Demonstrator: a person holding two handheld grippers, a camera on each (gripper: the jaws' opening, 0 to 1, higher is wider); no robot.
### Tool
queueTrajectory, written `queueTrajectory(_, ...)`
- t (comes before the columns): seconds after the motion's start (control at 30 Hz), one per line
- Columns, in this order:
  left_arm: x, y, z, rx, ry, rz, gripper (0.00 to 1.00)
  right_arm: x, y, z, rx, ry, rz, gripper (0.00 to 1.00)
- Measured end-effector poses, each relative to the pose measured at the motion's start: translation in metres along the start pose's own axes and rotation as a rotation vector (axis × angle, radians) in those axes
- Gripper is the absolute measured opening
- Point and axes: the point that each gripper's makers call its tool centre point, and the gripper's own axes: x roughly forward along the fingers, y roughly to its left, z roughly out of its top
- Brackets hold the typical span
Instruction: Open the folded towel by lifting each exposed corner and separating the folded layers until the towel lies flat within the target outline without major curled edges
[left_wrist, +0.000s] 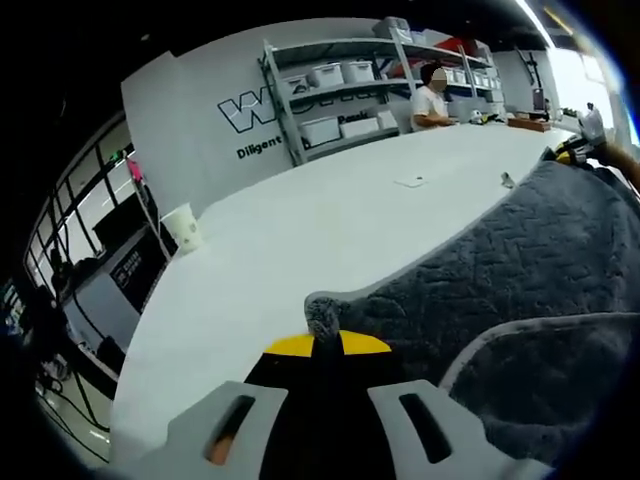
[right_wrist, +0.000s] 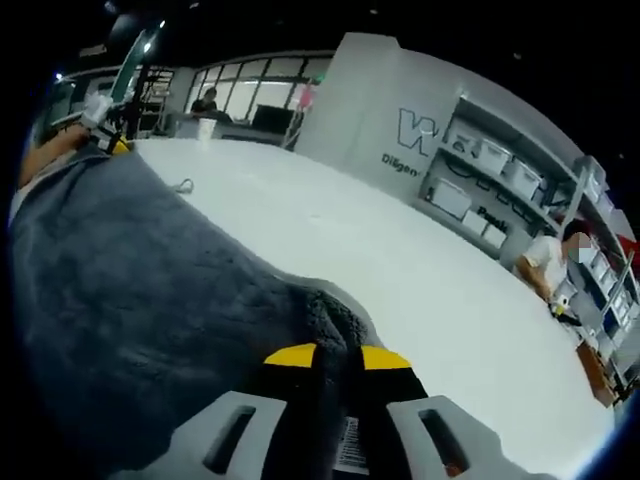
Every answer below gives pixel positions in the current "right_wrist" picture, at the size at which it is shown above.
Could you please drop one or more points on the grey towel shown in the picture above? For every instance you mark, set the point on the grey towel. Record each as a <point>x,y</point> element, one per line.
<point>125,280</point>

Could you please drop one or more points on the black metal stand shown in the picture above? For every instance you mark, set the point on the black metal stand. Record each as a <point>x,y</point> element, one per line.
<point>142,100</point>

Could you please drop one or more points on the large curved monitor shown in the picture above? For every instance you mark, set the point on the large curved monitor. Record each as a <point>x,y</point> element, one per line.
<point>127,70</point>

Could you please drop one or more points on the white paper cup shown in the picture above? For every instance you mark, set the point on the white paper cup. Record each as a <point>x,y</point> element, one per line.
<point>206,130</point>

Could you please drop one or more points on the grey counter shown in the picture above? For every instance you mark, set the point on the grey counter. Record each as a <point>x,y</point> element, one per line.
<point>235,131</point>

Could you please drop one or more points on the black monitor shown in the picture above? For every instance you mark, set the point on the black monitor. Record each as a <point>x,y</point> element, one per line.
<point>272,120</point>

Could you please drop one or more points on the pink hanging cloth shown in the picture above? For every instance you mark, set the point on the pink hanging cloth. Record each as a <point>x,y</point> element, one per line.
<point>307,95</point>

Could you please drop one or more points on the brown wooden tray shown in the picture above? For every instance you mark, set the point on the brown wooden tray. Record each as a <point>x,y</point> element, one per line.
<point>595,372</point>

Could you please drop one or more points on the group of white storage boxes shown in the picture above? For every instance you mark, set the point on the group of white storage boxes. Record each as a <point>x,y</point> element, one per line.
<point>495,155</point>

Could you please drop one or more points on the grey metal shelving unit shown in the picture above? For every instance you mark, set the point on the grey metal shelving unit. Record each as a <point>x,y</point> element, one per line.
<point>525,141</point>

